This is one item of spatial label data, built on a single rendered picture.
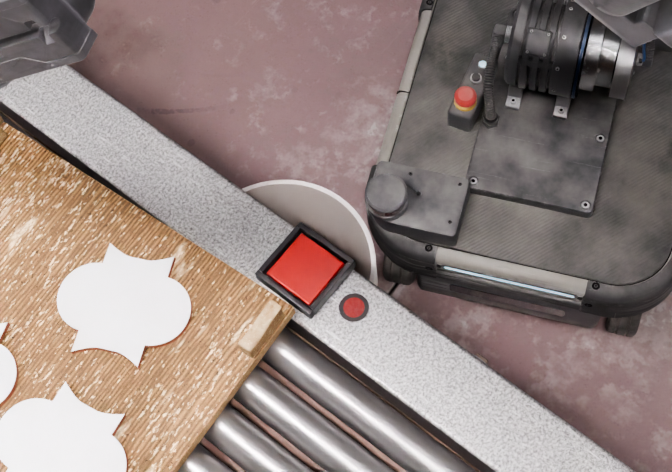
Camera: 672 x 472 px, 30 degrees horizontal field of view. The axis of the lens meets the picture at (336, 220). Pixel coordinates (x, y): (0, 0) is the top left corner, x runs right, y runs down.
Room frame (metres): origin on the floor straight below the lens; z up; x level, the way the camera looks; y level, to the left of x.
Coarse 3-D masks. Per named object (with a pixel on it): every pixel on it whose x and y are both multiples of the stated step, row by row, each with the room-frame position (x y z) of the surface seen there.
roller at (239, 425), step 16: (224, 416) 0.38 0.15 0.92; (240, 416) 0.38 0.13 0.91; (208, 432) 0.37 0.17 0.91; (224, 432) 0.37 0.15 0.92; (240, 432) 0.36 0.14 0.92; (256, 432) 0.36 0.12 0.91; (224, 448) 0.35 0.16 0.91; (240, 448) 0.35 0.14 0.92; (256, 448) 0.34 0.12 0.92; (272, 448) 0.34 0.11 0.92; (240, 464) 0.33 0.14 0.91; (256, 464) 0.33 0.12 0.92; (272, 464) 0.32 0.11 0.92; (288, 464) 0.32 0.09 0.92; (304, 464) 0.32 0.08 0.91
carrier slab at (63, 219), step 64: (0, 192) 0.68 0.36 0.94; (64, 192) 0.66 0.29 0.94; (0, 256) 0.60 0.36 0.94; (64, 256) 0.59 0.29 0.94; (192, 256) 0.56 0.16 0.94; (0, 320) 0.53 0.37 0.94; (192, 320) 0.49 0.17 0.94; (128, 384) 0.43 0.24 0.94; (192, 384) 0.42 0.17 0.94; (128, 448) 0.36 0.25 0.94; (192, 448) 0.35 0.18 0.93
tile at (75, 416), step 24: (24, 408) 0.42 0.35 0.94; (48, 408) 0.42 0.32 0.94; (72, 408) 0.41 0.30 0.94; (0, 432) 0.40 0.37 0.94; (24, 432) 0.40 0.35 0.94; (48, 432) 0.39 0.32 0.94; (72, 432) 0.39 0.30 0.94; (96, 432) 0.38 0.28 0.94; (0, 456) 0.38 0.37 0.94; (24, 456) 0.37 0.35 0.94; (48, 456) 0.37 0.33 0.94; (72, 456) 0.36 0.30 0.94; (96, 456) 0.36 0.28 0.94; (120, 456) 0.35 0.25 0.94
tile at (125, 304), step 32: (128, 256) 0.57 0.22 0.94; (64, 288) 0.55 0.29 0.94; (96, 288) 0.54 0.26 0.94; (128, 288) 0.53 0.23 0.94; (160, 288) 0.52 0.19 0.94; (64, 320) 0.51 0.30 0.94; (96, 320) 0.50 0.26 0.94; (128, 320) 0.50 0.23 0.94; (160, 320) 0.49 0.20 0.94; (128, 352) 0.46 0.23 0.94
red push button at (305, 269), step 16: (304, 240) 0.55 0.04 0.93; (288, 256) 0.54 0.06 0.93; (304, 256) 0.54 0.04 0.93; (320, 256) 0.53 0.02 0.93; (272, 272) 0.52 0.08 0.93; (288, 272) 0.52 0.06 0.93; (304, 272) 0.52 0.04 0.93; (320, 272) 0.51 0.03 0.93; (336, 272) 0.51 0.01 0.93; (288, 288) 0.50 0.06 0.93; (304, 288) 0.50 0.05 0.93; (320, 288) 0.50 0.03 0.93
